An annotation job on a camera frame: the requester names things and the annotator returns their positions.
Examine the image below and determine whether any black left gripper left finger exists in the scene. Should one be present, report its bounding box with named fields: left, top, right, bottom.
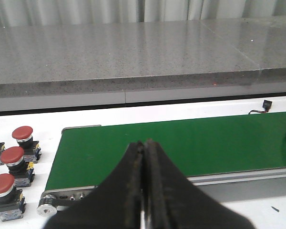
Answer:
left=44, top=142, right=143, bottom=229

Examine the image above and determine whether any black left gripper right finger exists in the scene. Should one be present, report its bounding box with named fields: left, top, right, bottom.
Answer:
left=144, top=140, right=254, bottom=229

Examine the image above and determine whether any green conveyor belt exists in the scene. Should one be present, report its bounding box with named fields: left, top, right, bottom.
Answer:
left=44, top=111, right=286, bottom=192

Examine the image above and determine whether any red push button middle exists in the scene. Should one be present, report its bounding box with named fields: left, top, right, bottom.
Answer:
left=0, top=146, right=35, bottom=187

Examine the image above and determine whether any red push button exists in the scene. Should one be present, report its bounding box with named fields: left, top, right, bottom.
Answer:
left=0, top=146, right=35, bottom=187
left=0, top=173, right=26, bottom=221
left=12, top=125, right=41, bottom=163

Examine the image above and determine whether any red push button front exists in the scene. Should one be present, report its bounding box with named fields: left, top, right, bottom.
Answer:
left=0, top=173, right=26, bottom=221

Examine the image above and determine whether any red push button back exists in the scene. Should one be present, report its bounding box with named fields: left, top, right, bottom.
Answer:
left=12, top=125, right=41, bottom=163

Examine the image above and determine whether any grey stone counter slab left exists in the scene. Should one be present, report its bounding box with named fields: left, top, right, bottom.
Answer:
left=0, top=21, right=260, bottom=98

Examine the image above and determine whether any grey stone counter slab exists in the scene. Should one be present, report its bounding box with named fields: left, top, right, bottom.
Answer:
left=0, top=21, right=260, bottom=98
left=202, top=16, right=286, bottom=83

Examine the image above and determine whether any grey stone counter slab right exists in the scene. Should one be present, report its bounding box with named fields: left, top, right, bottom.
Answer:
left=202, top=16, right=286, bottom=83

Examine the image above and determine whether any grey curtain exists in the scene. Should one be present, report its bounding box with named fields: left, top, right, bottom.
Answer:
left=0, top=0, right=286, bottom=28

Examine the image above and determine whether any aluminium conveyor frame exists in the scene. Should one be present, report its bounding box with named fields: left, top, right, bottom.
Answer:
left=36, top=124, right=286, bottom=217

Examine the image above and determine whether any black sensor with cable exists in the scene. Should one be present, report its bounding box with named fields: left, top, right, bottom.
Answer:
left=248, top=100, right=272, bottom=115

